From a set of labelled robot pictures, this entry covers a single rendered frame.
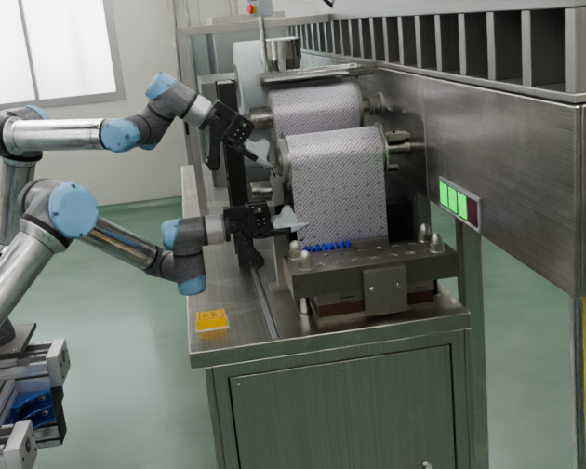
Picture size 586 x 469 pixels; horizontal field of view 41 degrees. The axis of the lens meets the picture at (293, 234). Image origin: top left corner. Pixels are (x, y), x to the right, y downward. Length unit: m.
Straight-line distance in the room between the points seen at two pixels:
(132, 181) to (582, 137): 6.60
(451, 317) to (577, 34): 0.86
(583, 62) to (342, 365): 0.94
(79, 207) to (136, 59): 5.80
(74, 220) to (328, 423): 0.75
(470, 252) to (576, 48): 1.14
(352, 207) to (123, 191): 5.74
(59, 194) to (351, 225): 0.74
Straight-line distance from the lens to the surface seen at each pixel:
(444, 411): 1.99
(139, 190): 7.65
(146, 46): 7.50
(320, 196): 2.00
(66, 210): 1.73
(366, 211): 2.03
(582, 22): 1.25
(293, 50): 2.68
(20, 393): 2.34
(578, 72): 1.25
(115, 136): 1.89
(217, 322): 1.92
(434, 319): 1.88
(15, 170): 2.27
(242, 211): 1.97
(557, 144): 1.29
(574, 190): 1.26
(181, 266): 1.98
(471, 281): 2.32
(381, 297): 1.87
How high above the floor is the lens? 1.60
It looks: 15 degrees down
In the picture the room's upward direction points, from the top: 6 degrees counter-clockwise
